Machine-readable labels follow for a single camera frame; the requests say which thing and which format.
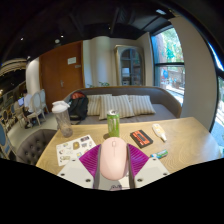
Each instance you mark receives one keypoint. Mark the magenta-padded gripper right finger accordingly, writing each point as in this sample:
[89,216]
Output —
[140,166]

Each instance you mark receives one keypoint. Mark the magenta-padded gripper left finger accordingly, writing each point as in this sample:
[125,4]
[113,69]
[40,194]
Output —
[87,166]

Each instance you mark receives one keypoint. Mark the pink computer mouse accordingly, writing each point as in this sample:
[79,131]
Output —
[113,160]

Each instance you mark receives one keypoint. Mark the white sticker sheet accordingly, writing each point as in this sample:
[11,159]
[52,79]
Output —
[68,150]

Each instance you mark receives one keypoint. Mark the black and red box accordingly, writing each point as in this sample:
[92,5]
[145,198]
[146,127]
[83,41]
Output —
[141,138]

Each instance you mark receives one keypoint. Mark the white tube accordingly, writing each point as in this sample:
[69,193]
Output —
[159,132]

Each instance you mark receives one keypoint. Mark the green drink can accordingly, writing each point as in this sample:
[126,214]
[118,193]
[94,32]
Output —
[113,125]

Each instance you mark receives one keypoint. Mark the clear shaker bottle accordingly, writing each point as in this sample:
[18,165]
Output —
[64,123]

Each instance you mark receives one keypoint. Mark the grey tufted armchair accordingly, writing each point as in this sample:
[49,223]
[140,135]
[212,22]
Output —
[33,146]

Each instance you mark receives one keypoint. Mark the striped cushion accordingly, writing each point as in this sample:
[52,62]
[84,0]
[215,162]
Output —
[141,105]
[94,105]
[116,104]

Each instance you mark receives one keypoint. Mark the brown curved sofa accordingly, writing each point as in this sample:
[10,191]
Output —
[163,106]

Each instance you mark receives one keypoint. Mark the white chair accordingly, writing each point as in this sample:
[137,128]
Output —
[36,108]
[44,100]

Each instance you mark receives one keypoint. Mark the person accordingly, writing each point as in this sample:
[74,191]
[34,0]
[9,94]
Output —
[27,106]

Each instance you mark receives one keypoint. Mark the blue round-back chairs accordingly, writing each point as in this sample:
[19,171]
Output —
[4,136]

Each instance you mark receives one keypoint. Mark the laptop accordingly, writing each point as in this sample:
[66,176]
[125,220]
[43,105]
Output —
[20,101]

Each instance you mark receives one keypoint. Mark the wooden door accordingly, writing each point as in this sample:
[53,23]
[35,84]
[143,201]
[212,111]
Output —
[60,75]

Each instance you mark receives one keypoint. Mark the arched glass-door cabinet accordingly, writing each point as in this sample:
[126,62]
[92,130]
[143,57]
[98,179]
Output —
[130,66]

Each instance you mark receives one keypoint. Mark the large window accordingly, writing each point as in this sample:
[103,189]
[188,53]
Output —
[170,63]

